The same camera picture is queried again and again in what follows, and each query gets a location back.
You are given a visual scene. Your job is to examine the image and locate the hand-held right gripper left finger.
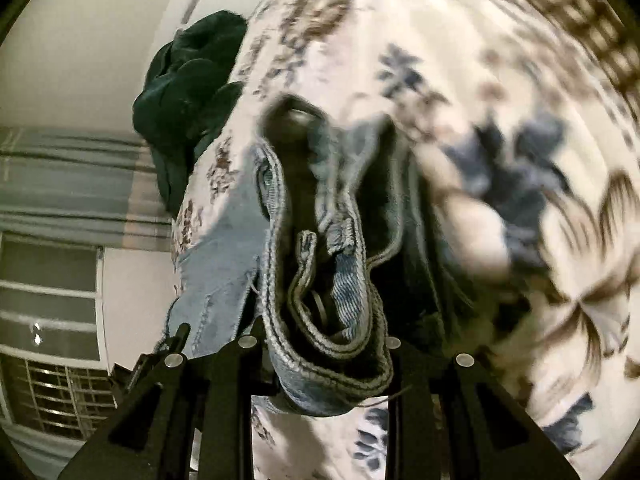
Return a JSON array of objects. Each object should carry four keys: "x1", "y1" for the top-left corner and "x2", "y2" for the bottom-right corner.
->
[{"x1": 56, "y1": 316, "x2": 281, "y2": 480}]

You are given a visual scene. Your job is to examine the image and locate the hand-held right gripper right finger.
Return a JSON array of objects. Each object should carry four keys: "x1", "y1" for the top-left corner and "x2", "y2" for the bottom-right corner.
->
[{"x1": 384, "y1": 336, "x2": 582, "y2": 480}]

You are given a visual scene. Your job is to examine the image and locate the blue denim pants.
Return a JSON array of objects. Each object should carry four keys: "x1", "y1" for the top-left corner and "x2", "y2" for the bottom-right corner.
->
[{"x1": 159, "y1": 94, "x2": 516, "y2": 418}]

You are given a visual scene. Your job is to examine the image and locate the window with metal grille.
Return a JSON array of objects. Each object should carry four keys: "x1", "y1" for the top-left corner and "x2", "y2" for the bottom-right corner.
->
[{"x1": 0, "y1": 232, "x2": 121, "y2": 443}]

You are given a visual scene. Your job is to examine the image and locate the grey curtain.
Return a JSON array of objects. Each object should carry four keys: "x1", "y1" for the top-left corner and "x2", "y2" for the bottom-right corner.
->
[{"x1": 0, "y1": 127, "x2": 176, "y2": 251}]

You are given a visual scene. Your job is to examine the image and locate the floral printed bedsheet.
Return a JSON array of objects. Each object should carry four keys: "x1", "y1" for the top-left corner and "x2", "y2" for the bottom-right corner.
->
[{"x1": 170, "y1": 0, "x2": 640, "y2": 480}]

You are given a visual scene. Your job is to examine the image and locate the dark green cloth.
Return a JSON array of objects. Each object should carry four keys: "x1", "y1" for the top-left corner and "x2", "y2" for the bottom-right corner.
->
[{"x1": 132, "y1": 10, "x2": 250, "y2": 220}]

